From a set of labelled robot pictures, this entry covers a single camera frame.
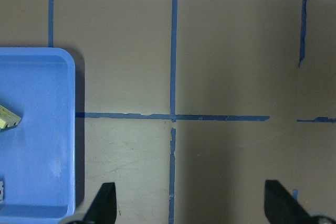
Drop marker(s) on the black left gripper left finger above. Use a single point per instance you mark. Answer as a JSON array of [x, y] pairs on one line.
[[103, 208]]

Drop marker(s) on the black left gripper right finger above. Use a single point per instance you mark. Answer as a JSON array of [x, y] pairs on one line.
[[281, 207]]

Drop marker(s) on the blue plastic tray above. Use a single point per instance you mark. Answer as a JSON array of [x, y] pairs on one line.
[[38, 156]]

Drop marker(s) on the white circuit breaker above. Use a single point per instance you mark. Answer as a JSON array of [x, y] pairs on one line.
[[1, 191]]

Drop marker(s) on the green yellow terminal block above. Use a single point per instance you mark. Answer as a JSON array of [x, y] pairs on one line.
[[9, 120]]

